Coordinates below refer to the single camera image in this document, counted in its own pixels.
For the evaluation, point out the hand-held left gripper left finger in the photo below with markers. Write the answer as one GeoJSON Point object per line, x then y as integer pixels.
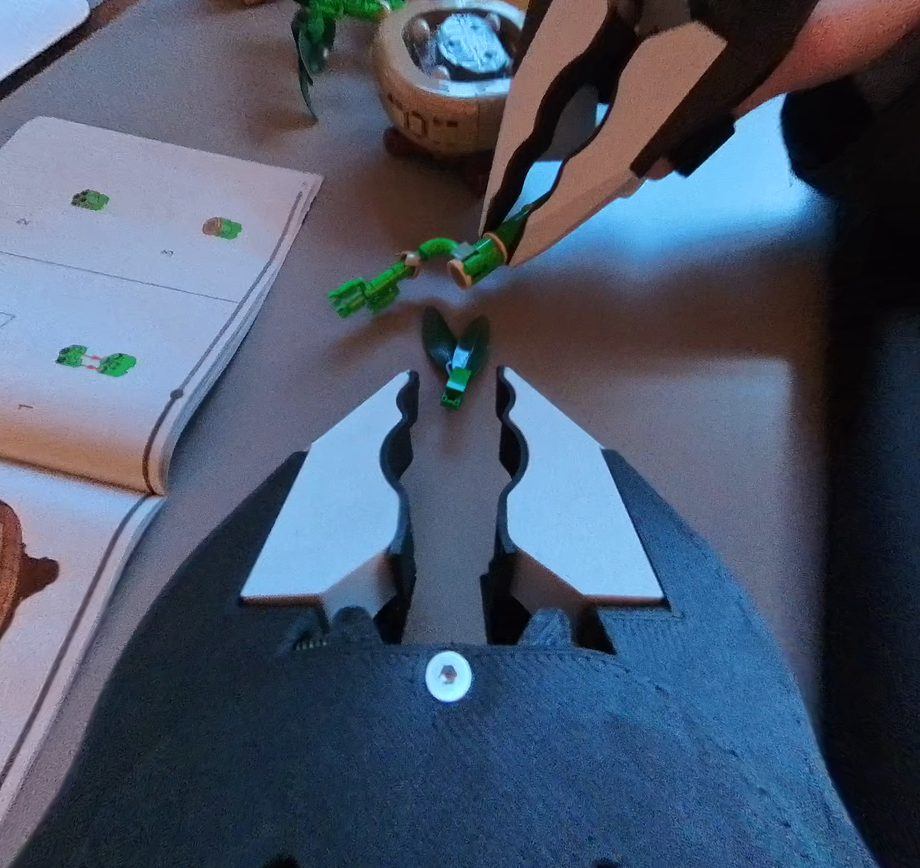
{"type": "Point", "coordinates": [338, 523]}

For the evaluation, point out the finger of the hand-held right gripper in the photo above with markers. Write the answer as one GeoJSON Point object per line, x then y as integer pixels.
{"type": "Point", "coordinates": [546, 56]}
{"type": "Point", "coordinates": [661, 99]}

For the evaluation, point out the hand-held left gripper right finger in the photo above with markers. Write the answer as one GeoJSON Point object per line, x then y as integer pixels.
{"type": "Point", "coordinates": [568, 523]}

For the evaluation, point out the green brick leaf piece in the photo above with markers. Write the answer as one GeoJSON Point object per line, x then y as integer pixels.
{"type": "Point", "coordinates": [458, 379]}

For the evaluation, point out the green brick stem assembly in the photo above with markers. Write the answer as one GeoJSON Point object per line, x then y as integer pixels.
{"type": "Point", "coordinates": [366, 292]}

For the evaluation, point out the person's right forearm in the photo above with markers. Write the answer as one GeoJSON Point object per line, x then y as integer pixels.
{"type": "Point", "coordinates": [862, 27]}

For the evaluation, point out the tan brick flower pot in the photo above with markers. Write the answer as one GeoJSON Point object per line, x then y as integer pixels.
{"type": "Point", "coordinates": [424, 103]}

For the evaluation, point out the open instruction booklet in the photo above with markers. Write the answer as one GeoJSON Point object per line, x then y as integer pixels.
{"type": "Point", "coordinates": [144, 293]}

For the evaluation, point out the person's dark clothing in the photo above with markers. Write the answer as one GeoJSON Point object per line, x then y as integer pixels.
{"type": "Point", "coordinates": [877, 451]}

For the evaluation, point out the white rounded pad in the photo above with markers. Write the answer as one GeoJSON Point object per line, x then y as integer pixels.
{"type": "Point", "coordinates": [36, 20]}

